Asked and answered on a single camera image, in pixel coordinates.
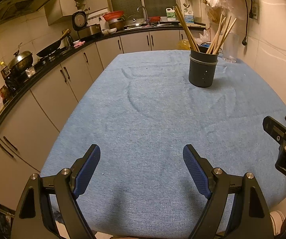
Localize hanging bag brown contents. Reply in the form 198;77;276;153
206;5;223;24

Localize range hood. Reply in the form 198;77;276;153
0;0;64;32

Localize black utensil holder cup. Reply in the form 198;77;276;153
188;45;220;88

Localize glass pot lid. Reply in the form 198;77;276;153
124;16;145;28

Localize wall socket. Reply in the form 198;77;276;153
249;4;259;20

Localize yellow capped bottle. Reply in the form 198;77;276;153
0;61;9;77

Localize wooden cutting board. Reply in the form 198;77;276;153
179;22;207;28

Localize white jug green label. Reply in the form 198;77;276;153
166;7;177;21

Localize steel pot with lid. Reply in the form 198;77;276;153
8;43;34;72

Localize bunch of chopsticks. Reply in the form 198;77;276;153
174;3;238;55

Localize yellow plastic bag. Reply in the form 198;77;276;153
177;39;192;51

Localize person's white shoe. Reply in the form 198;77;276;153
270;210;286;236

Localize black wok pan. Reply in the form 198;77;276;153
36;29;71;58

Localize blue table cloth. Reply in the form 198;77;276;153
40;50;286;235

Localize brown cooking pot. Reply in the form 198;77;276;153
108;19;124;30

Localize black power cable with plug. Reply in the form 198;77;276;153
242;0;256;47

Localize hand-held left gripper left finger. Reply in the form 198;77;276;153
12;144;101;239

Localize white jug blue label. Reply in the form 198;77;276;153
184;10;195;24

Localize small wall shelf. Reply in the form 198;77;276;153
74;0;90;12

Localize silver rice cooker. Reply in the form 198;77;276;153
72;10;102;37

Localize large red basin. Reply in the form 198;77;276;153
102;11;125;22

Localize gas stove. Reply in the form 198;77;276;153
4;46;74;90

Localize white crumpled plastic bag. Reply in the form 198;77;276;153
198;28;212;46

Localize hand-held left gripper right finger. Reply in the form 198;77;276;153
182;144;274;239

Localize cream base cabinets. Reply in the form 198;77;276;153
0;27;191;213

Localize black kitchen countertop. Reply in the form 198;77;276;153
0;21;207;153

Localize chrome sink faucet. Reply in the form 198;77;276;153
137;6;149;22

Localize clear glass beer mug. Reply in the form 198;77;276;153
222;33;240;64

